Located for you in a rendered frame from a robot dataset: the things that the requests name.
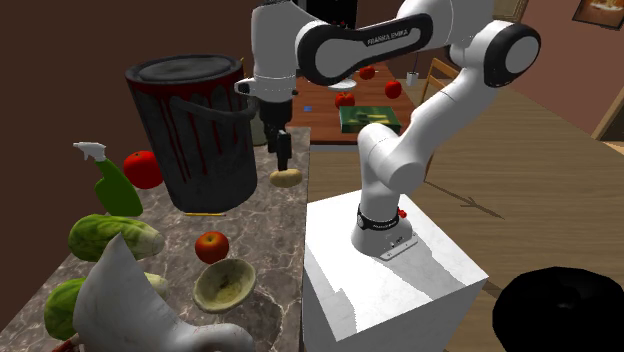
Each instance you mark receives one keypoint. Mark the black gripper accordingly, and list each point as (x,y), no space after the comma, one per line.
(275,114)

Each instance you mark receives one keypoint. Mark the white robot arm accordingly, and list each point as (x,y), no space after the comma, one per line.
(438,122)

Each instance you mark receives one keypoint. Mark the brown potato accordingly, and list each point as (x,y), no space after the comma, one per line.
(286,179)

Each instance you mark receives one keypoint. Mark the brown dining table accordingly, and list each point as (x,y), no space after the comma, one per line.
(322,117)

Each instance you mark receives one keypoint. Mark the black bucket with red drips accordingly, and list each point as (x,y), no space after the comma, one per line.
(200,141)

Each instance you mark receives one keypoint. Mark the yellow pencil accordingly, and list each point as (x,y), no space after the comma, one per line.
(204,214)

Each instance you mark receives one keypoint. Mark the red apple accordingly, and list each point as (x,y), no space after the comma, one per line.
(211,247)

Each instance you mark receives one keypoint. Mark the red tomato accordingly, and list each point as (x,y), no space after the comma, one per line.
(142,170)

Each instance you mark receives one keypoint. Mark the beige bowl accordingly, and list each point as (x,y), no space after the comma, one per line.
(224,287)

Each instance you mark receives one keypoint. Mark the green spray bottle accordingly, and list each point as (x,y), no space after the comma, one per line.
(116,190)

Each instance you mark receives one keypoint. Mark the wooden chair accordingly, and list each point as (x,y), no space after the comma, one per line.
(438,73)

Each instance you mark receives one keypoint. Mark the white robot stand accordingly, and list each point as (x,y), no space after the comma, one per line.
(390,302)

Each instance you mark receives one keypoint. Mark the green lettuce head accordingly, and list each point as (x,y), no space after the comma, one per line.
(105,236)
(61,309)

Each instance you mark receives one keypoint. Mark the black round object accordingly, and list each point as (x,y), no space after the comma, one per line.
(560,312)

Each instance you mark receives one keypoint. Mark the framed wall picture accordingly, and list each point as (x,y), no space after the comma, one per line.
(602,12)

